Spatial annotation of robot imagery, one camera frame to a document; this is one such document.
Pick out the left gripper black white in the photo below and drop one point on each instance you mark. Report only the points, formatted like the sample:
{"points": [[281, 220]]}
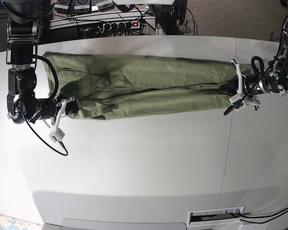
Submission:
{"points": [[246, 87]]}

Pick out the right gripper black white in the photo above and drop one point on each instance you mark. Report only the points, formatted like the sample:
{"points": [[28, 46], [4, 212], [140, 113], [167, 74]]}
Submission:
{"points": [[58, 107]]}

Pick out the green T-shirt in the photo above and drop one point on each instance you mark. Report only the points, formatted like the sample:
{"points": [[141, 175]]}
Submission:
{"points": [[108, 87]]}

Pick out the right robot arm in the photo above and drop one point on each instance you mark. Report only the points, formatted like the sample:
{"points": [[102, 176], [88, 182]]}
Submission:
{"points": [[24, 26]]}

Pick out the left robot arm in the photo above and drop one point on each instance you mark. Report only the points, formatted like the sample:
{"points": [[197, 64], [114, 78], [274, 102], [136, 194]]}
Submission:
{"points": [[275, 77]]}

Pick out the grey table leg column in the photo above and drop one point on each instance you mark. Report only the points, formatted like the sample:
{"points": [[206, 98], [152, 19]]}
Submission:
{"points": [[162, 15]]}

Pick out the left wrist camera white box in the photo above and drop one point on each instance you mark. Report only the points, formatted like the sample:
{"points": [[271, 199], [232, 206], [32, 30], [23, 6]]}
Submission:
{"points": [[239, 105]]}

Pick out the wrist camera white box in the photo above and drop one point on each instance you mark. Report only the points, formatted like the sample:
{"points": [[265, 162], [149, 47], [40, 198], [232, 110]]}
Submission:
{"points": [[56, 135], [239, 105]]}

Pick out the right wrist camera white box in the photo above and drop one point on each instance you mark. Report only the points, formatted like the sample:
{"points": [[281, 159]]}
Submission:
{"points": [[56, 135]]}

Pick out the black power strip red switch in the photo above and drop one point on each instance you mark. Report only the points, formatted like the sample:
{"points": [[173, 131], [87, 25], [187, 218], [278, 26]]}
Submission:
{"points": [[128, 26]]}

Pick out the table cable grommet with brush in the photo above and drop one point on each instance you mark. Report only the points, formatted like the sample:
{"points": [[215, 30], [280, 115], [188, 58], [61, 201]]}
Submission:
{"points": [[214, 216]]}

